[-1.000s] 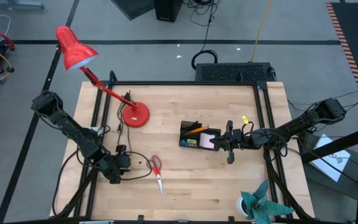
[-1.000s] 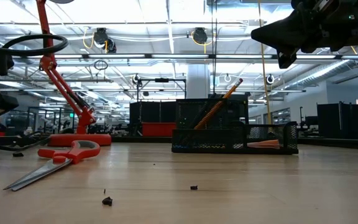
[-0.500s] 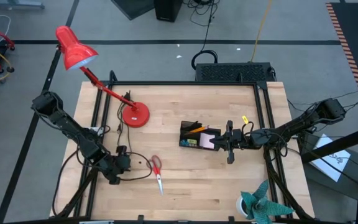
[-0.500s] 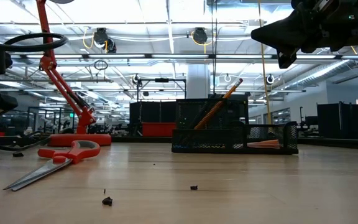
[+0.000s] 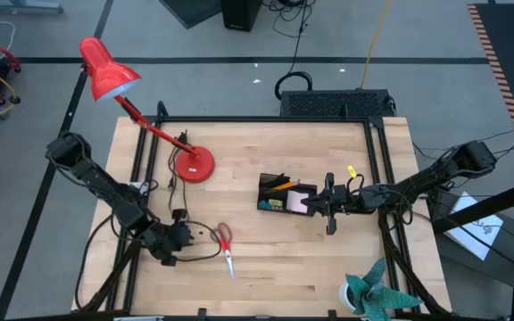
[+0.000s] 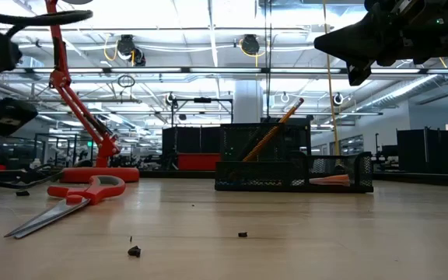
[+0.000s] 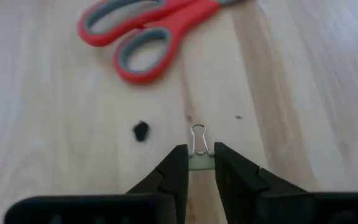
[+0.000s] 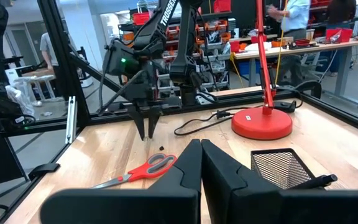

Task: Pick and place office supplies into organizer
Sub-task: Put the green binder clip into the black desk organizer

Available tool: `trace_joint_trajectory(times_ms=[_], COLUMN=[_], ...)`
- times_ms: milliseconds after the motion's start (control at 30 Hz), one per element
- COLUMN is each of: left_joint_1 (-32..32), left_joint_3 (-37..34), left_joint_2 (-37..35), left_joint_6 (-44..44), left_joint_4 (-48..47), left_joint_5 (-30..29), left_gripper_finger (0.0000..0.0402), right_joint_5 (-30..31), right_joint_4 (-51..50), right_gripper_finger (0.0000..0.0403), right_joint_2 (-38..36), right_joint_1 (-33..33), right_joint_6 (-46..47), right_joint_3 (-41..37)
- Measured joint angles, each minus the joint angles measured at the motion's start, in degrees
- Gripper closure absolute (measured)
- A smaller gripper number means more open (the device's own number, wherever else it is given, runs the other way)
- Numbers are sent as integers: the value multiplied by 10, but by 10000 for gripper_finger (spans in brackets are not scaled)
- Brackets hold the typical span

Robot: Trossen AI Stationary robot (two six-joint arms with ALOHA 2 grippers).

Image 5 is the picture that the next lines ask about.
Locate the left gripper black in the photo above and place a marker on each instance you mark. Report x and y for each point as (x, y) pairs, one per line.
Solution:
(174, 236)

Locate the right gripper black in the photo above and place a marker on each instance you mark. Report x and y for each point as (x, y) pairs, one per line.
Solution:
(342, 198)

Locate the pink sticky note pad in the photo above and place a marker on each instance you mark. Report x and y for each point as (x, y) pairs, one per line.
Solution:
(295, 200)

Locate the orange pencil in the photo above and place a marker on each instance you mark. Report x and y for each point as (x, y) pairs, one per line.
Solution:
(281, 187)
(288, 183)

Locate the yellow-green eraser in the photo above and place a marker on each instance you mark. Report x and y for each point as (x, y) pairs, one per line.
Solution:
(276, 203)

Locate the black pen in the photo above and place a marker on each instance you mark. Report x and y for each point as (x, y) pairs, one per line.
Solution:
(279, 178)
(274, 182)

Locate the black mesh desk organizer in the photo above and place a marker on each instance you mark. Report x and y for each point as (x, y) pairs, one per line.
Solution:
(262, 194)

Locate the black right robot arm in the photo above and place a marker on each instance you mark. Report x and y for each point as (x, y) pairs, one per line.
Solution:
(431, 176)

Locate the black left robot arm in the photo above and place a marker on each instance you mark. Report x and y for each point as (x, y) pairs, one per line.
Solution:
(96, 176)

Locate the black mesh computer case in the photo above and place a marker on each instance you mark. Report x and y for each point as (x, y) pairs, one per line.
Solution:
(328, 103)

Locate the teal artificial plant white pot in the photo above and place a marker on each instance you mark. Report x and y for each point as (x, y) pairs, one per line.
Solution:
(373, 294)

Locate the white printed paper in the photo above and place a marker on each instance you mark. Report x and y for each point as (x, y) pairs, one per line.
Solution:
(475, 232)

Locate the black metal stand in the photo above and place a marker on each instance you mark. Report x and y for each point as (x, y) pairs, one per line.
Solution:
(484, 206)

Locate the red desk lamp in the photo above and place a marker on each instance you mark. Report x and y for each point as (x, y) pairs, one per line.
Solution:
(107, 71)

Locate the black tower box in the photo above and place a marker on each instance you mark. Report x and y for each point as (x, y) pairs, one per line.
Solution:
(241, 13)

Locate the dark angled panel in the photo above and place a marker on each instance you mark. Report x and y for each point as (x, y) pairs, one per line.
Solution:
(190, 11)

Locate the black mat orange stripes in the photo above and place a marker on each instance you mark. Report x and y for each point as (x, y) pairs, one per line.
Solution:
(511, 44)

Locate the grey metal base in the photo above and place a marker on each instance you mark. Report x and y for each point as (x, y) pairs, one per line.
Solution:
(25, 6)

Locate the black metal table frame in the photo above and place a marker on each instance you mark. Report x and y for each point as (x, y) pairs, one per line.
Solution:
(261, 119)

